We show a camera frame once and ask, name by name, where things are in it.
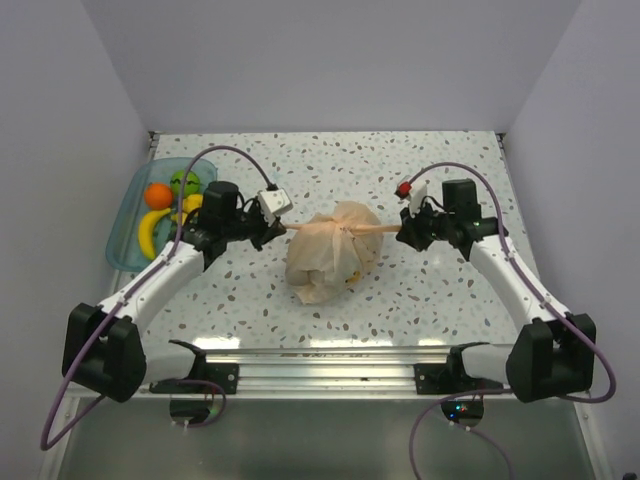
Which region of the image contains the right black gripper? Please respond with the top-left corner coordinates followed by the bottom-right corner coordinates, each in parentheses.
top-left (401, 197), bottom-right (457, 252)

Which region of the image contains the orange plastic bag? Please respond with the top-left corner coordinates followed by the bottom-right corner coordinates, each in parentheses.
top-left (285, 201), bottom-right (400, 305)

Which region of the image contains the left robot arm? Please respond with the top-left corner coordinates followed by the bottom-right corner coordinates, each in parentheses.
top-left (62, 181), bottom-right (292, 402)

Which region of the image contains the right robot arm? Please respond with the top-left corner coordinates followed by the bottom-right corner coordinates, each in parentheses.
top-left (396, 179), bottom-right (596, 403)

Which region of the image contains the fake yellow lemon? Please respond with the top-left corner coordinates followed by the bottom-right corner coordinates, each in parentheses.
top-left (181, 194), bottom-right (203, 224)

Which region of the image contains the fake green apple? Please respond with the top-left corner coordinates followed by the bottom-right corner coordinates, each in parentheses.
top-left (169, 170), bottom-right (201, 198)

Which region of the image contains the fake orange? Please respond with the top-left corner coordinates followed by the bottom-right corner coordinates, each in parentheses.
top-left (144, 183), bottom-right (174, 211)

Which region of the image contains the blue plastic tray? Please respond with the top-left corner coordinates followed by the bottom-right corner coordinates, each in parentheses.
top-left (105, 157), bottom-right (190, 273)

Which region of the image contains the right round controller board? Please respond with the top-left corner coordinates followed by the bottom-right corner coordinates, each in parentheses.
top-left (441, 400), bottom-right (485, 428)

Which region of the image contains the round controller board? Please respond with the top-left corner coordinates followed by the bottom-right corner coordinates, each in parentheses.
top-left (441, 400), bottom-right (485, 428)
top-left (169, 398), bottom-right (213, 425)

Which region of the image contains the left round controller board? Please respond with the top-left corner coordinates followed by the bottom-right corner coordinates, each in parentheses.
top-left (169, 398), bottom-right (213, 425)

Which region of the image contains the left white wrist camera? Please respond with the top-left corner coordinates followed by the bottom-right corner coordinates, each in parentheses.
top-left (257, 189), bottom-right (293, 225)

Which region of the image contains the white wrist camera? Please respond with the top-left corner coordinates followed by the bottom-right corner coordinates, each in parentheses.
top-left (257, 189), bottom-right (293, 225)
top-left (396, 179), bottom-right (428, 218)

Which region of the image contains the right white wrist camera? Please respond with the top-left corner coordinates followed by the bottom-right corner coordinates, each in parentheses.
top-left (396, 179), bottom-right (428, 218)

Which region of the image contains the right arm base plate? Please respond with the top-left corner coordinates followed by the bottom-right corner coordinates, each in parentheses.
top-left (413, 342), bottom-right (503, 395)

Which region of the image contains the aluminium rail frame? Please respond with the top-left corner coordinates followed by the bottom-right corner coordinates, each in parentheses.
top-left (63, 344), bottom-right (581, 399)

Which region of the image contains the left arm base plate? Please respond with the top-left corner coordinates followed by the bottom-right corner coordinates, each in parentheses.
top-left (149, 362), bottom-right (240, 395)

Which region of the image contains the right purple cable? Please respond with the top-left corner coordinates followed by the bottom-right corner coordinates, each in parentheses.
top-left (407, 162), bottom-right (617, 480)

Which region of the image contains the purple cable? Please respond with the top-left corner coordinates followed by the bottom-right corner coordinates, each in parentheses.
top-left (407, 162), bottom-right (617, 480)
top-left (39, 145), bottom-right (276, 452)

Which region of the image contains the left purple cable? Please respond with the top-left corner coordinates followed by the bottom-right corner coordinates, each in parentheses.
top-left (39, 145), bottom-right (276, 452)

